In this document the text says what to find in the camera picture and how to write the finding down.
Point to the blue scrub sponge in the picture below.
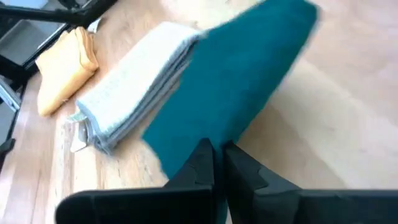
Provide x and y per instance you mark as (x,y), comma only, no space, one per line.
(233,77)

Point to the grey cloth with tags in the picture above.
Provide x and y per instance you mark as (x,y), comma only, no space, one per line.
(133,81)

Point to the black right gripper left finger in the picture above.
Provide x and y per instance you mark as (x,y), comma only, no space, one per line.
(199,174)

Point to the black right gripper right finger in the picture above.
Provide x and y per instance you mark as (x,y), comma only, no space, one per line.
(245,177)

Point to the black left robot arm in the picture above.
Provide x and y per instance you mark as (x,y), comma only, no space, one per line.
(46,14)

